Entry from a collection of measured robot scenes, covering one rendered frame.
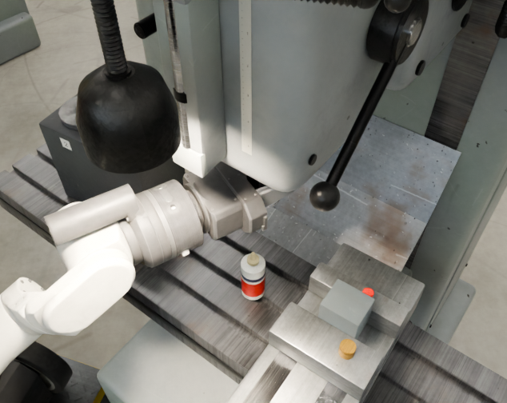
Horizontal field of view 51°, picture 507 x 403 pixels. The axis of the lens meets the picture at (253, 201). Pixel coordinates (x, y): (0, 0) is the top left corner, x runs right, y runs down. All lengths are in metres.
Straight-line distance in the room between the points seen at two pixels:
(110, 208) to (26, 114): 2.40
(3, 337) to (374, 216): 0.69
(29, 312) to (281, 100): 0.34
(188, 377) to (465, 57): 0.68
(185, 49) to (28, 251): 1.93
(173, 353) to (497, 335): 1.40
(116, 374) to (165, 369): 0.08
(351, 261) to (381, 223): 0.17
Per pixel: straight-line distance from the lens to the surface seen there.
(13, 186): 1.19
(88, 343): 2.00
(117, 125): 0.36
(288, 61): 0.43
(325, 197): 0.50
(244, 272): 0.86
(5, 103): 3.09
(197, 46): 0.44
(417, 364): 0.92
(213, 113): 0.49
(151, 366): 0.97
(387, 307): 0.81
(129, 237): 0.61
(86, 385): 1.48
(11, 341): 0.65
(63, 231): 0.58
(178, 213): 0.60
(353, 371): 0.75
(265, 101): 0.46
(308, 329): 0.77
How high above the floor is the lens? 1.71
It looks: 48 degrees down
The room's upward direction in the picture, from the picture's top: straight up
